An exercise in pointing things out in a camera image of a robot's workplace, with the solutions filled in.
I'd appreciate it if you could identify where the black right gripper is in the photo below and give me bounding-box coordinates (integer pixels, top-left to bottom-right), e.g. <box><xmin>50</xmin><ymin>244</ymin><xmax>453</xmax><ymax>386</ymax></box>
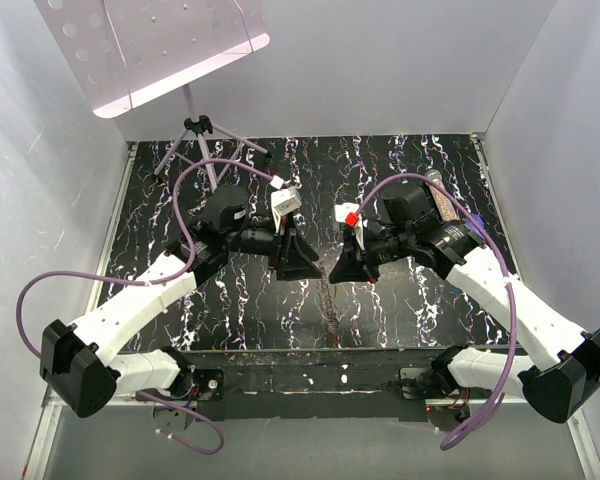
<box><xmin>328</xmin><ymin>226</ymin><xmax>413</xmax><ymax>284</ymax></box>

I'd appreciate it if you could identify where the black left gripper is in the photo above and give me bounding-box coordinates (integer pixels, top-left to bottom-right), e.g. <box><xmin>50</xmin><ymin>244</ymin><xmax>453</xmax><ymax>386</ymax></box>
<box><xmin>225</xmin><ymin>211</ymin><xmax>323</xmax><ymax>281</ymax></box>

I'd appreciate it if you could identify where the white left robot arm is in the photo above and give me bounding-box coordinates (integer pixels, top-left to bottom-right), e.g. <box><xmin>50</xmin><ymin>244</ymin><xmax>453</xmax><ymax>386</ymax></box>
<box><xmin>40</xmin><ymin>185</ymin><xmax>322</xmax><ymax>418</ymax></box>

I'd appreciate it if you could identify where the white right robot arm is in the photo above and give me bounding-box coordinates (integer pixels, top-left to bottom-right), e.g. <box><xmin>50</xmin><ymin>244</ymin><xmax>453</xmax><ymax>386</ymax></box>
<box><xmin>329</xmin><ymin>183</ymin><xmax>600</xmax><ymax>423</ymax></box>

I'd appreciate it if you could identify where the purple toy microphone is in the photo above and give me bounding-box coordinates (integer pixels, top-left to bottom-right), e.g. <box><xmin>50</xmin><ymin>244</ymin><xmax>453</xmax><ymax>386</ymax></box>
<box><xmin>425</xmin><ymin>169</ymin><xmax>484</xmax><ymax>232</ymax></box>

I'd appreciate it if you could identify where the white perforated music stand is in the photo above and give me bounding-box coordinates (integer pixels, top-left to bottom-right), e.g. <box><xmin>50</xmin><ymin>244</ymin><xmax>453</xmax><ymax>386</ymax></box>
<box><xmin>32</xmin><ymin>0</ymin><xmax>273</xmax><ymax>201</ymax></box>

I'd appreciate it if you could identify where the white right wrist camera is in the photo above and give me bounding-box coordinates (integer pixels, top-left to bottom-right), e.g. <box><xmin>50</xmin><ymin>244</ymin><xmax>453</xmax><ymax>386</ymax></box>
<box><xmin>333</xmin><ymin>202</ymin><xmax>365</xmax><ymax>250</ymax></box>

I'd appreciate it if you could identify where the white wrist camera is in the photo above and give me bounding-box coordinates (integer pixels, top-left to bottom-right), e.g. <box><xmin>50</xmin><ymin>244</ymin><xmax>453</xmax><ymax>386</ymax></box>
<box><xmin>270</xmin><ymin>175</ymin><xmax>302</xmax><ymax>233</ymax></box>
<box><xmin>333</xmin><ymin>202</ymin><xmax>365</xmax><ymax>250</ymax></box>

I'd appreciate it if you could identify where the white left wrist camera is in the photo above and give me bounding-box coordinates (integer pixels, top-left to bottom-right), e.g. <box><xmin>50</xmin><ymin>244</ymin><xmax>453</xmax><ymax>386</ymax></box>
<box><xmin>270</xmin><ymin>175</ymin><xmax>302</xmax><ymax>233</ymax></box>

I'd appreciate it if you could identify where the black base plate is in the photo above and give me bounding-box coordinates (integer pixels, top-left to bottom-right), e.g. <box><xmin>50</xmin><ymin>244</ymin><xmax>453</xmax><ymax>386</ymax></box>
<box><xmin>177</xmin><ymin>347</ymin><xmax>443</xmax><ymax>422</ymax></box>

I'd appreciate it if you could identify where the aluminium rail frame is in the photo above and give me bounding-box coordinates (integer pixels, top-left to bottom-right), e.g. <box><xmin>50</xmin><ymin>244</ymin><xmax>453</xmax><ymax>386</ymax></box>
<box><xmin>21</xmin><ymin>133</ymin><xmax>600</xmax><ymax>480</ymax></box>

